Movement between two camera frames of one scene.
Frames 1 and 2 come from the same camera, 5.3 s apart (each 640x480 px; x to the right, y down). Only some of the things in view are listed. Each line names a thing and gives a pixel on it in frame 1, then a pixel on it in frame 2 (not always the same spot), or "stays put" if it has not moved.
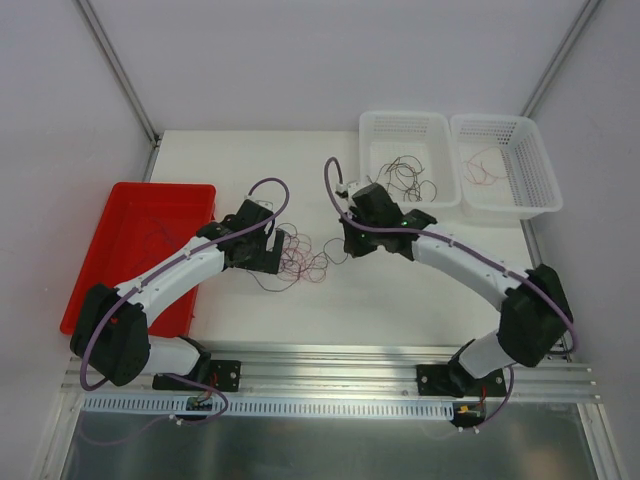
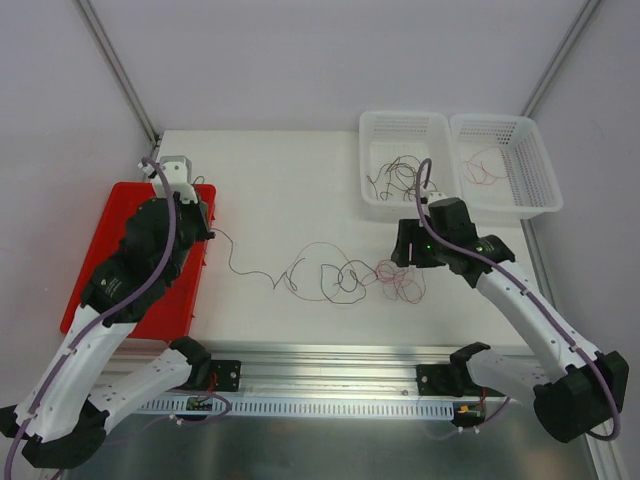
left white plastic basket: (412, 154) stays put
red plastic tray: (141, 225) stays put
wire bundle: (299, 261) → (407, 282)
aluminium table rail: (354, 370) stays put
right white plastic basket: (504, 170) stays put
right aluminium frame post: (572, 36) stays put
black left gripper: (270, 251) → (198, 220)
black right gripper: (353, 239) → (409, 245)
